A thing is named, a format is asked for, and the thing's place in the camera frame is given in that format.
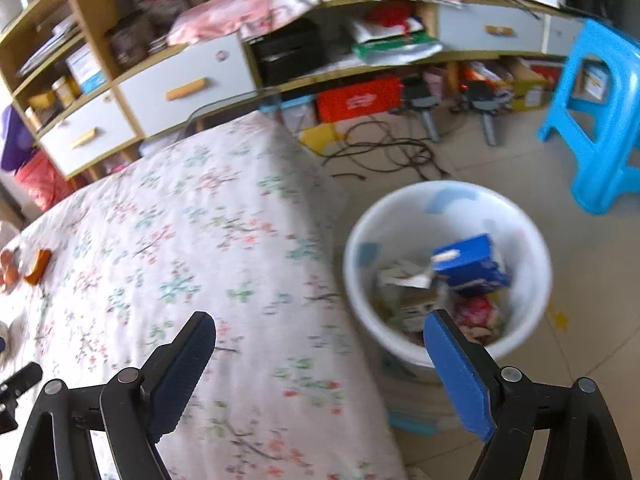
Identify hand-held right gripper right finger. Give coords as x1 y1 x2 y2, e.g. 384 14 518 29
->
422 308 626 480

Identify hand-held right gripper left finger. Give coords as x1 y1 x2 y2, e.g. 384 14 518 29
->
10 311 217 480

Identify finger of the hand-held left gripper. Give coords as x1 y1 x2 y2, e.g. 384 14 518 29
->
0 362 43 400

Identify blue carton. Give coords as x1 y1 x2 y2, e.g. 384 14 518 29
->
431 233 512 295

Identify white tissue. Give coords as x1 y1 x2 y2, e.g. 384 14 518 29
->
377 259 436 291

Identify white trash bin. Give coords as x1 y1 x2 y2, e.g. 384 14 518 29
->
342 180 553 381

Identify light blue plastic strip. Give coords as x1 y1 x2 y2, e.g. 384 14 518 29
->
390 410 438 436

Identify small orange item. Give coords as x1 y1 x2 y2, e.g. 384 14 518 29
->
23 249 52 286

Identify floral tablecloth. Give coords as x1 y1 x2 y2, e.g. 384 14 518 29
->
0 110 408 480

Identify red bag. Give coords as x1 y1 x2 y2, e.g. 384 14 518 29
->
15 150 76 211

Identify purple plush hat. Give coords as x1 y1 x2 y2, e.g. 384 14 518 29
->
0 105 36 171

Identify black grey tool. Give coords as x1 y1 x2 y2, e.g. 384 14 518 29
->
402 77 442 143
460 82 501 148

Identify yellow floor item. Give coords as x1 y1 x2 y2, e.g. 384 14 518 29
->
300 125 341 153

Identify white drawer with round sticker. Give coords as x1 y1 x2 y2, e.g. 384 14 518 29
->
116 32 258 138

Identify blue plastic stool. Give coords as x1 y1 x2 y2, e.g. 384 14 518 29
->
537 17 640 216

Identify red box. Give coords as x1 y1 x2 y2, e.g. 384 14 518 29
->
316 77 405 123

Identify cardboard box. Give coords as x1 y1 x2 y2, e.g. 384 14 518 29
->
510 60 551 111

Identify light blue box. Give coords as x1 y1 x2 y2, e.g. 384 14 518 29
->
65 42 108 93

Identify green white bag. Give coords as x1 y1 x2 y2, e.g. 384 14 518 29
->
350 35 443 66

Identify black printer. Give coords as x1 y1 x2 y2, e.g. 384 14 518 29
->
248 19 331 86

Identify tall wooden shelf cabinet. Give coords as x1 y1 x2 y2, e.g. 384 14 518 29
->
0 0 261 181

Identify pink cloth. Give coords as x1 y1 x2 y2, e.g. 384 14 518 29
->
167 0 461 46

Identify black floor cables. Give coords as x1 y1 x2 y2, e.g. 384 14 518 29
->
320 115 451 181

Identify white drawer with wooden handle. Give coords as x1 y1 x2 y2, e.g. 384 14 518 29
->
37 89 143 176

